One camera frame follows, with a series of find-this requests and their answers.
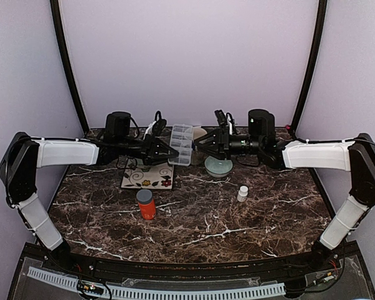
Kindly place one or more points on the orange bottle grey cap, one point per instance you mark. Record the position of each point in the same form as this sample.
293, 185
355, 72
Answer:
146, 204

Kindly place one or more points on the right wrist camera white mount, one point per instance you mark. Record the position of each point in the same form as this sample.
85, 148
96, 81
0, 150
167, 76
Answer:
226, 121

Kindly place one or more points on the small circuit board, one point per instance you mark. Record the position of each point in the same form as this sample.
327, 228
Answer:
88, 287

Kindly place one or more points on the left black frame post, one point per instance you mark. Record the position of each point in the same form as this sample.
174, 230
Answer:
66, 64

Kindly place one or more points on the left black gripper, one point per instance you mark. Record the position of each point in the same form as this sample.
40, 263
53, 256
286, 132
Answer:
150, 150

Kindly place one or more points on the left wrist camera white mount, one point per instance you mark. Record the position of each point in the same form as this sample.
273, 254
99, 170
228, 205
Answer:
156, 127

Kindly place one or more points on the square floral ceramic tray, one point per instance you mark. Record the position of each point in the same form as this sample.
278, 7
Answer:
148, 177

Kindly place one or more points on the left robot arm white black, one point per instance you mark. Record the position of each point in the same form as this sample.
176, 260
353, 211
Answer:
26, 154

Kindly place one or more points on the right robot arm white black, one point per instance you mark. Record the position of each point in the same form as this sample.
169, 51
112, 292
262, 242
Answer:
355, 155

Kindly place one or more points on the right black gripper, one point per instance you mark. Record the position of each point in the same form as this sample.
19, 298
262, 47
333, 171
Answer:
220, 137

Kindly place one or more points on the celadon bowl on table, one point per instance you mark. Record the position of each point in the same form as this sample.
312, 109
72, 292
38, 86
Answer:
218, 168

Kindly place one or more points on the black frame post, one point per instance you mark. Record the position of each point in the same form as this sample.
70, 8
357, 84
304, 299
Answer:
311, 64
66, 64

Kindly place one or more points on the white slotted cable duct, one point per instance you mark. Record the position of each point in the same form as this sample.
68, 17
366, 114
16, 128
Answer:
150, 289

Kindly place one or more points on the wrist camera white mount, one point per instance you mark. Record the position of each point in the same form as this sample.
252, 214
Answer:
156, 127
226, 121

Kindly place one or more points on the black front table rail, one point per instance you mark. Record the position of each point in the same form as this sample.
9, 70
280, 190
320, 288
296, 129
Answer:
115, 269

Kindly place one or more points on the celadon bowl on tray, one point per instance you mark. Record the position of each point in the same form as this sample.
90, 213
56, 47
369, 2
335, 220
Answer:
137, 164

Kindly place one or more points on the small white pill bottle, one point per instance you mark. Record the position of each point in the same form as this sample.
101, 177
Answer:
242, 194

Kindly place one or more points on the clear plastic pill organizer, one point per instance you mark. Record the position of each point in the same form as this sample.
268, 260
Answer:
181, 140

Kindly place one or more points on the right black frame post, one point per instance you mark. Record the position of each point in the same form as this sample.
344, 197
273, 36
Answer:
311, 64

